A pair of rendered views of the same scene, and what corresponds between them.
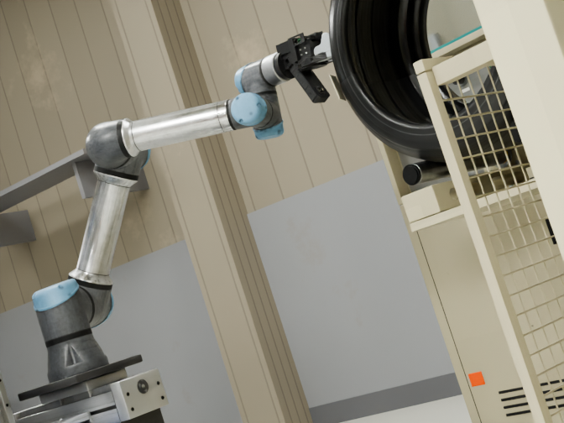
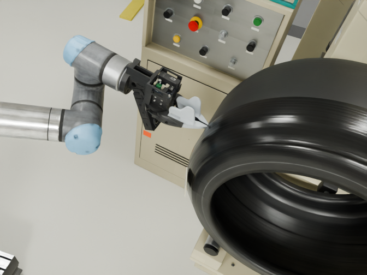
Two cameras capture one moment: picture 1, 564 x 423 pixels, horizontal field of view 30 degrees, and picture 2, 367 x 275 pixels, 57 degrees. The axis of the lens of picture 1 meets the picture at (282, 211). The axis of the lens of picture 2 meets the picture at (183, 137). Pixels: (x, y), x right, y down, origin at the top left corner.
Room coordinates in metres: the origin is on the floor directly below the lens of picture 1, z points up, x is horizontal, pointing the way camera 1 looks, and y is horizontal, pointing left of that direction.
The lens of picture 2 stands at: (1.94, 0.03, 1.78)
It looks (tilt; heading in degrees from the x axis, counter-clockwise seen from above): 49 degrees down; 330
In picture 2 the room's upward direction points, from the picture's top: 13 degrees clockwise
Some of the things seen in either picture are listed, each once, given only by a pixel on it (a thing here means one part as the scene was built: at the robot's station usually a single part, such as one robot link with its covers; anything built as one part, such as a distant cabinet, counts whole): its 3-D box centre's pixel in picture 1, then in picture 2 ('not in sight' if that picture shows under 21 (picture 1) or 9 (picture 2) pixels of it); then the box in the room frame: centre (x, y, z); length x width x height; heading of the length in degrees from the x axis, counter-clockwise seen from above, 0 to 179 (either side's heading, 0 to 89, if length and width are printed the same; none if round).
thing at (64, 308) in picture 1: (61, 309); not in sight; (2.61, 0.60, 0.88); 0.13 x 0.12 x 0.14; 167
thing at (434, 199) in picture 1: (468, 191); (226, 211); (2.32, -0.41, 0.83); 0.36 x 0.09 x 0.06; 135
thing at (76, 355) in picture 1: (73, 354); not in sight; (2.60, 0.60, 0.77); 0.15 x 0.15 x 0.10
